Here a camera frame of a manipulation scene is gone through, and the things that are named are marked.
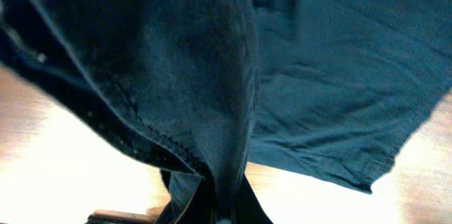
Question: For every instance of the navy blue t-shirt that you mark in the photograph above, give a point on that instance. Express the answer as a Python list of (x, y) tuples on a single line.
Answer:
[(198, 88)]

